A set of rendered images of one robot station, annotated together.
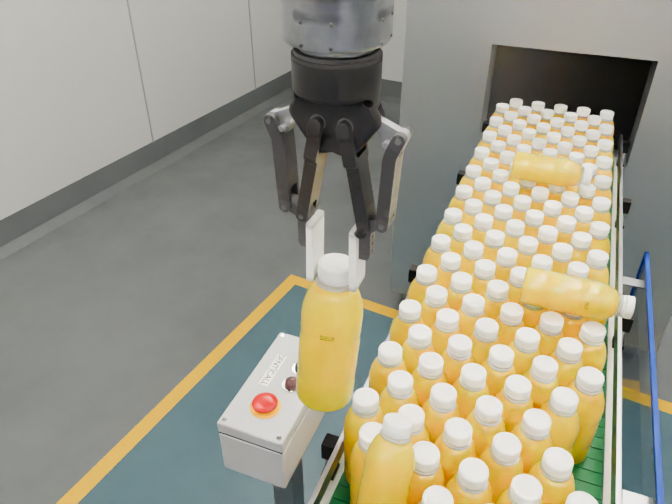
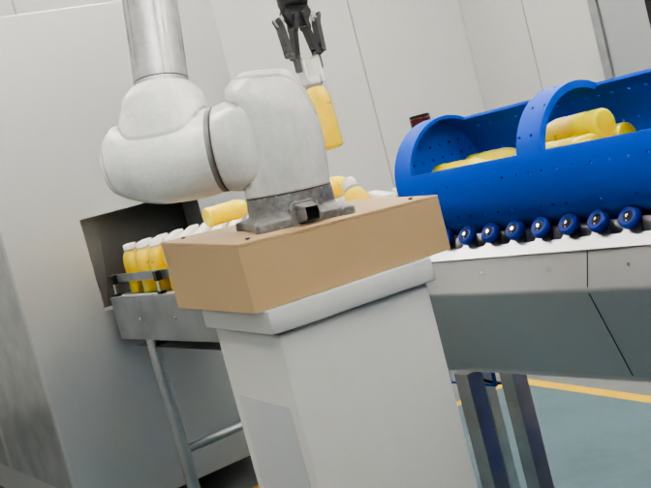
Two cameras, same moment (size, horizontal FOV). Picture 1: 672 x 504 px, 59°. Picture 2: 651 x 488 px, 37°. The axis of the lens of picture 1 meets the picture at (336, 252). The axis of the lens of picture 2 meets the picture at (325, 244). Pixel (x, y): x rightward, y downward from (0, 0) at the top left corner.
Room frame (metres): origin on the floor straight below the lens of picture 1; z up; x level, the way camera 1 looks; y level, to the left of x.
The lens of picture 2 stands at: (-0.85, 2.03, 1.22)
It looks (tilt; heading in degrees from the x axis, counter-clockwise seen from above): 5 degrees down; 305
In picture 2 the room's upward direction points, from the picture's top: 15 degrees counter-clockwise
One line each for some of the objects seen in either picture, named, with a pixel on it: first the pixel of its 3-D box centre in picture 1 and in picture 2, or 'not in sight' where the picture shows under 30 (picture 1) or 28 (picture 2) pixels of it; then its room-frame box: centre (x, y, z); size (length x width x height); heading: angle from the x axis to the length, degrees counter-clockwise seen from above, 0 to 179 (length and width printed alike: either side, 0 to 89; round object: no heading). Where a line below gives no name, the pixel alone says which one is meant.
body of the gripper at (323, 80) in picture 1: (336, 99); (294, 8); (0.50, 0.00, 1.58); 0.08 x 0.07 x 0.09; 68
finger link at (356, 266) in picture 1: (357, 255); (318, 70); (0.49, -0.02, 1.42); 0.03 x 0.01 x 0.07; 158
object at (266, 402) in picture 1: (265, 403); not in sight; (0.58, 0.10, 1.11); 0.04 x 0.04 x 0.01
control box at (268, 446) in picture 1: (282, 404); not in sight; (0.62, 0.08, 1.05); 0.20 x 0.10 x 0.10; 158
